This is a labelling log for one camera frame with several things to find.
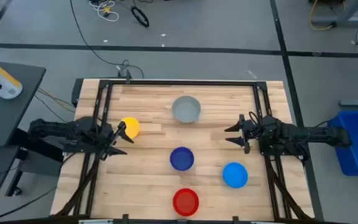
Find grey table base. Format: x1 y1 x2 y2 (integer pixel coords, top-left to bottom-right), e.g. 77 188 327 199
309 0 358 27

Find dark side table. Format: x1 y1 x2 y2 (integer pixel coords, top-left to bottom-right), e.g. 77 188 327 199
0 60 47 147

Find thin yellow floor wires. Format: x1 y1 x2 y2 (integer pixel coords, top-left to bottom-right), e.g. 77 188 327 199
36 87 76 113

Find large grey bowl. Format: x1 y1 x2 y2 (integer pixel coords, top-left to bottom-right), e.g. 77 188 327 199
171 95 202 124

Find black aluminium table frame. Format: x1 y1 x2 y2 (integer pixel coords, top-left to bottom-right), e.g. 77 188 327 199
71 77 312 224

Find yellow plastic bowl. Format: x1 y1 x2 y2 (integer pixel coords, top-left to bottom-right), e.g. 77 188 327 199
118 116 140 139

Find blue plastic bin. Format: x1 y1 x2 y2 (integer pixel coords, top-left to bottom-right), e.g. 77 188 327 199
327 110 358 177

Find dark blue plastic bowl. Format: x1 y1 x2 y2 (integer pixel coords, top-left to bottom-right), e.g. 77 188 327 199
169 146 195 172

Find long black floor cable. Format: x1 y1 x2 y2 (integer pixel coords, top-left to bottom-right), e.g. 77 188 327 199
69 0 145 79

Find red plastic bowl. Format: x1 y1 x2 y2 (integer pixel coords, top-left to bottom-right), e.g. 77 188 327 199
172 187 200 217

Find white and yellow cylinder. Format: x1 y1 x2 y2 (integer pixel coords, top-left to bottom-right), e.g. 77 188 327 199
0 54 24 100

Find white cable bundle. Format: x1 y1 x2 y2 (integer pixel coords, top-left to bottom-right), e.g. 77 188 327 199
88 0 120 23

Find light blue plastic bowl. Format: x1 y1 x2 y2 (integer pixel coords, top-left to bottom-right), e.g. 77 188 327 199
222 162 249 189

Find yellow floor cable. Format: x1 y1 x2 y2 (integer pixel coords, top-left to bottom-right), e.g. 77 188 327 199
308 0 336 32

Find black cable loop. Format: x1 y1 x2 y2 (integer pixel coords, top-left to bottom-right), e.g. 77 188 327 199
131 6 150 28

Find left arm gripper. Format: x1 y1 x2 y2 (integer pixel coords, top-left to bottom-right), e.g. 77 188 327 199
97 121 134 160

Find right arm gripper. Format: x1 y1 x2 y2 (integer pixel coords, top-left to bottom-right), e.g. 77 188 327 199
224 114 262 155

